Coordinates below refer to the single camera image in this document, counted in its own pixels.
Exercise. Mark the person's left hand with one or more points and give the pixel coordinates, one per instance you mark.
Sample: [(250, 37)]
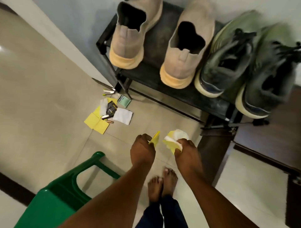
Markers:
[(143, 152)]

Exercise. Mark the person's right hand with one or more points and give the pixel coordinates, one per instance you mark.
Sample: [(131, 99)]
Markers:
[(189, 159)]

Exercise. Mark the white paper square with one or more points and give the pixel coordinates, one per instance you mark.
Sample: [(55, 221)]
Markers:
[(122, 116)]

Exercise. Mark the small copper battery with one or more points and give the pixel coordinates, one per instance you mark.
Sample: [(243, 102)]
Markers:
[(109, 121)]

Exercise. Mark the black and yellow highlighter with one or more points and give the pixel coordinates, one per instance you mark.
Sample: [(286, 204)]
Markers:
[(107, 116)]

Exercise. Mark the small dark packet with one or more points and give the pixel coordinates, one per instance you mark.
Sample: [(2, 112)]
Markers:
[(111, 108)]

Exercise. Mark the pale teal packet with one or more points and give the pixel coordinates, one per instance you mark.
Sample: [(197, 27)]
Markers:
[(124, 101)]

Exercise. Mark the beige suede shoe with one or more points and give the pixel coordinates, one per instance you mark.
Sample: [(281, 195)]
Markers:
[(181, 68), (127, 47)]

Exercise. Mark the green sneaker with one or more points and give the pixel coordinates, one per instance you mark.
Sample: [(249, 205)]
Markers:
[(265, 94), (223, 70)]

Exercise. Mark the person's left forearm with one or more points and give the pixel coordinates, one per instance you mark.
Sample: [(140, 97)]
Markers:
[(110, 202)]

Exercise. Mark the person's right forearm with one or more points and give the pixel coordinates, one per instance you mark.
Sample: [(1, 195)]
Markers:
[(218, 204)]

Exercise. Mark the person's right foot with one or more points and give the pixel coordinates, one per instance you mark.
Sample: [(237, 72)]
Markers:
[(169, 180)]

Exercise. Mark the person's foot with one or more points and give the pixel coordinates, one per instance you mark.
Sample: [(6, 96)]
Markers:
[(169, 180), (155, 188)]

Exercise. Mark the person's left foot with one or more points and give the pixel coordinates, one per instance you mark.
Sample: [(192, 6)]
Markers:
[(155, 188)]

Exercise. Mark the dark brown low bench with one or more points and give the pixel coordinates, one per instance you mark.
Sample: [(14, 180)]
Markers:
[(277, 141)]

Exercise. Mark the dark blue trousers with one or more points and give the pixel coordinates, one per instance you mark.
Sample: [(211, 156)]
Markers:
[(171, 213)]

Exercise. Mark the black metal shoe rack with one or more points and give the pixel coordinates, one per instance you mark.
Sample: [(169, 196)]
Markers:
[(150, 75)]

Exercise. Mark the dark skirting strip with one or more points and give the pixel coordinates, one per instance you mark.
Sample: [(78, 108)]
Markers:
[(14, 188), (101, 83), (7, 8)]

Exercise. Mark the green plastic stool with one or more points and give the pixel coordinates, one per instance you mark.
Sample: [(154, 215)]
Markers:
[(51, 206)]

